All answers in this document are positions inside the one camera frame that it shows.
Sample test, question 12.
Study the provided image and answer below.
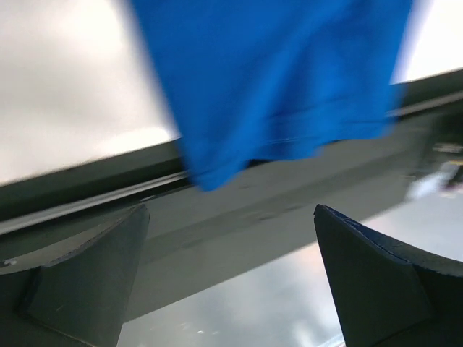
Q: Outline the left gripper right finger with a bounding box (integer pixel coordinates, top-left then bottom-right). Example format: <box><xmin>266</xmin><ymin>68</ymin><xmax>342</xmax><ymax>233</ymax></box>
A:
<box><xmin>314</xmin><ymin>205</ymin><xmax>462</xmax><ymax>347</ymax></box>

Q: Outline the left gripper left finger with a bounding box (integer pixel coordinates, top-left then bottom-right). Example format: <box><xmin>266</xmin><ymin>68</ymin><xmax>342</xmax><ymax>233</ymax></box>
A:
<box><xmin>1</xmin><ymin>205</ymin><xmax>150</xmax><ymax>346</ymax></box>

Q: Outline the blue t shirt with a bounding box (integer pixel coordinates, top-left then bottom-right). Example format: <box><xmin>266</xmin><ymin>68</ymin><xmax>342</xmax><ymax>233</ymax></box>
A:
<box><xmin>130</xmin><ymin>0</ymin><xmax>412</xmax><ymax>191</ymax></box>

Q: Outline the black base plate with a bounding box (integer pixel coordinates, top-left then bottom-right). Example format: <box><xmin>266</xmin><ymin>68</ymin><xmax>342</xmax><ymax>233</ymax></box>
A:
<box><xmin>1</xmin><ymin>70</ymin><xmax>462</xmax><ymax>319</ymax></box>

